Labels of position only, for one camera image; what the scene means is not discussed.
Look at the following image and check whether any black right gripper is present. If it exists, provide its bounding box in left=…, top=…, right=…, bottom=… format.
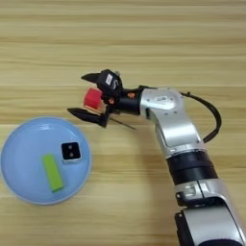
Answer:
left=66, top=72, right=144, bottom=129

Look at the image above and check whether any red cube block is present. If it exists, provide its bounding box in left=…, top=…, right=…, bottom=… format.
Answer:
left=83, top=87, right=104, bottom=111

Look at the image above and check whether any small black white-labelled box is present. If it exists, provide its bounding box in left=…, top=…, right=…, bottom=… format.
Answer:
left=96, top=68, right=124, bottom=97

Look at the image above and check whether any black square silver-rimmed box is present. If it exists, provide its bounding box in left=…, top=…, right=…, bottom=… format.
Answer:
left=60, top=141, right=83, bottom=163

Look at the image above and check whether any green rectangular block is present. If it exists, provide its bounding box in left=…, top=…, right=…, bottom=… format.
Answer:
left=40, top=153, right=65, bottom=193

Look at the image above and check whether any light blue round plate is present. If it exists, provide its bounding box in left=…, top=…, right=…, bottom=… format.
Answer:
left=0, top=115, right=93, bottom=207

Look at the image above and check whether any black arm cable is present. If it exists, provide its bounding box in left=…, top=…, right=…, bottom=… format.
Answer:
left=180, top=91, right=223, bottom=144

